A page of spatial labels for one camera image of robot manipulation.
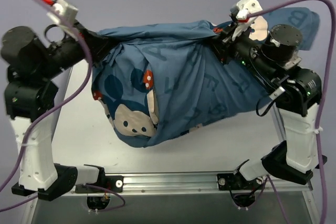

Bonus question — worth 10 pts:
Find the blue cartoon print pillowcase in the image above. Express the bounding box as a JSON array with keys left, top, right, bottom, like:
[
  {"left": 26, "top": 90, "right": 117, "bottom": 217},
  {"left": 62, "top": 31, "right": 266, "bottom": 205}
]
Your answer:
[{"left": 91, "top": 7, "right": 321, "bottom": 148}]

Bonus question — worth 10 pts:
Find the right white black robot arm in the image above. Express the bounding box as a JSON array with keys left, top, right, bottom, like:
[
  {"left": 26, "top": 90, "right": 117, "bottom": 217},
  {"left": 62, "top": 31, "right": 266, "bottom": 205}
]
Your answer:
[{"left": 212, "top": 23, "right": 322, "bottom": 189}]

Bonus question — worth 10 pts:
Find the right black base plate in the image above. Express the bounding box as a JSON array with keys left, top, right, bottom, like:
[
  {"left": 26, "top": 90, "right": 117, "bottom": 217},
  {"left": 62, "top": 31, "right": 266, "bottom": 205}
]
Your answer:
[{"left": 216, "top": 173, "right": 264, "bottom": 191}]

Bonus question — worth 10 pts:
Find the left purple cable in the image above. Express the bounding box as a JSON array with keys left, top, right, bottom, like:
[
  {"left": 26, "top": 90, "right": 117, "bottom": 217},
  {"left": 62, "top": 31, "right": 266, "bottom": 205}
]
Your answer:
[{"left": 0, "top": 0, "right": 126, "bottom": 212}]

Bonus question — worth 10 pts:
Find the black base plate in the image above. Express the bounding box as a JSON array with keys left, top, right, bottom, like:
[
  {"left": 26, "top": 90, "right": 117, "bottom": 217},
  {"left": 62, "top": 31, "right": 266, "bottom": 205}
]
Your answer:
[
  {"left": 75, "top": 175, "right": 124, "bottom": 194},
  {"left": 216, "top": 173, "right": 264, "bottom": 191}
]

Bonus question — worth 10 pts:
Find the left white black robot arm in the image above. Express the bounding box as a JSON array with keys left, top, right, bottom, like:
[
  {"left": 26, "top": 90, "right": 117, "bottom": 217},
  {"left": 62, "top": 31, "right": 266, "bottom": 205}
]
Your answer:
[{"left": 1, "top": 23, "right": 117, "bottom": 201}]

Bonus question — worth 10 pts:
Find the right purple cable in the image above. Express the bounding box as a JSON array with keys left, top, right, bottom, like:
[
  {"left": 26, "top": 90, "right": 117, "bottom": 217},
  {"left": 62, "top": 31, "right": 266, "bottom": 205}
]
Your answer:
[{"left": 236, "top": 0, "right": 336, "bottom": 224}]

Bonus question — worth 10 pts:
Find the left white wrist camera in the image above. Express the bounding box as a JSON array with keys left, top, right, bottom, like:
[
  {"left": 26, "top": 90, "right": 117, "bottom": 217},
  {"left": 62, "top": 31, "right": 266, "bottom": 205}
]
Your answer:
[{"left": 47, "top": 0, "right": 78, "bottom": 34}]

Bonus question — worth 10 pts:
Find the purple cable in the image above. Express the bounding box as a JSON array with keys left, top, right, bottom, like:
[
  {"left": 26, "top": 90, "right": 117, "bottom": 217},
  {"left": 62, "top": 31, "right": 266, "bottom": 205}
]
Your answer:
[
  {"left": 236, "top": 0, "right": 336, "bottom": 224},
  {"left": 0, "top": 0, "right": 126, "bottom": 212}
]

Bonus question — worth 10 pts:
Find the aluminium front rail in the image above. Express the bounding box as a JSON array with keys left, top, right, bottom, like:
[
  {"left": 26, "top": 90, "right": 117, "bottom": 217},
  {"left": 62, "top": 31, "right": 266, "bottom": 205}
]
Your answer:
[{"left": 28, "top": 173, "right": 313, "bottom": 198}]

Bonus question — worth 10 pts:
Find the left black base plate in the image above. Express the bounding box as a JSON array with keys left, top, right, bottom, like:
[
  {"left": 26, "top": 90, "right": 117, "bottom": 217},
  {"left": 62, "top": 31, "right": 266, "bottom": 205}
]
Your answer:
[{"left": 75, "top": 175, "right": 124, "bottom": 194}]

